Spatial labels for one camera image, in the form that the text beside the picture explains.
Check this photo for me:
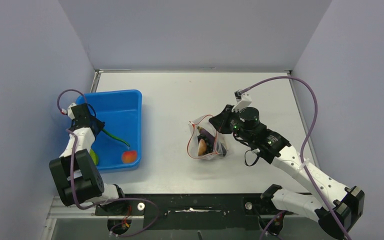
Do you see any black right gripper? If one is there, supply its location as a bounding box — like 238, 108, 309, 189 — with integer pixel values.
210, 104, 254, 144

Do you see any green toy chili pepper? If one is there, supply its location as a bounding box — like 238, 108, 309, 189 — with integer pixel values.
102, 129, 131, 148

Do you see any clear zip top bag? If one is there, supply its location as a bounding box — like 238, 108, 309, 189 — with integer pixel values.
186, 114, 229, 160

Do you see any white round toy slice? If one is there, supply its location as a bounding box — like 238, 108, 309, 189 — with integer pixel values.
198, 138, 208, 156

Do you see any red yellow toy peach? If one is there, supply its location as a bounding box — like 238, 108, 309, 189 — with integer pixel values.
121, 150, 138, 164

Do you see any purple toy eggplant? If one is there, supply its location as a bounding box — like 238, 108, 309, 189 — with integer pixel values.
197, 126, 227, 157

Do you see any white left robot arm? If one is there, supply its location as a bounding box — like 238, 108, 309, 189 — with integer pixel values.
49, 103, 129, 215

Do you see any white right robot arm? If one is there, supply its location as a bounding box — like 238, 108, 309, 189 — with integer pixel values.
209, 105, 365, 240

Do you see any blue plastic bin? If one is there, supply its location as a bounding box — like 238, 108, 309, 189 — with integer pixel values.
72, 89, 142, 173

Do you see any green toy leaf vegetable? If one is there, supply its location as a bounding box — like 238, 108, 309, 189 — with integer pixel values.
89, 149, 99, 166

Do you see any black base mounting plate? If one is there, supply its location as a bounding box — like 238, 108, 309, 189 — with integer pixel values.
95, 193, 279, 231

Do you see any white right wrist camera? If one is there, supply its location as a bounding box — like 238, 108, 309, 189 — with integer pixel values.
232, 90, 252, 113

